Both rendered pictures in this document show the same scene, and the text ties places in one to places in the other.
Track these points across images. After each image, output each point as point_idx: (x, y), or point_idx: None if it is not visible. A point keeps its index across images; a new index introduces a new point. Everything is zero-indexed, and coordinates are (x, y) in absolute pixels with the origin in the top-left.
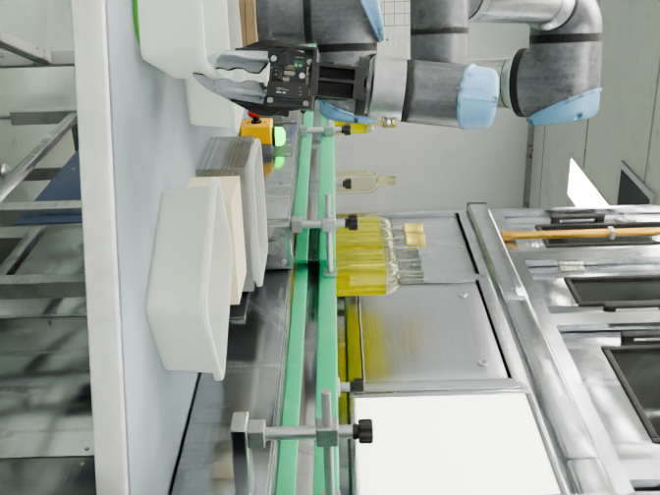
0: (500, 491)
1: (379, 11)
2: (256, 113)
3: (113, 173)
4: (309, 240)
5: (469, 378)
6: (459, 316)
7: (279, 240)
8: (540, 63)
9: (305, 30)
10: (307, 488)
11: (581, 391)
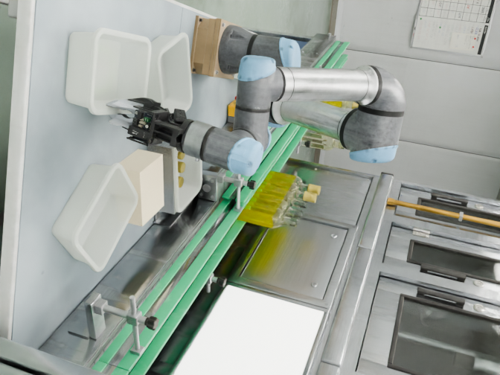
0: (267, 367)
1: (291, 62)
2: None
3: (23, 166)
4: None
5: (300, 292)
6: (321, 250)
7: (210, 184)
8: (358, 123)
9: None
10: (133, 339)
11: (364, 320)
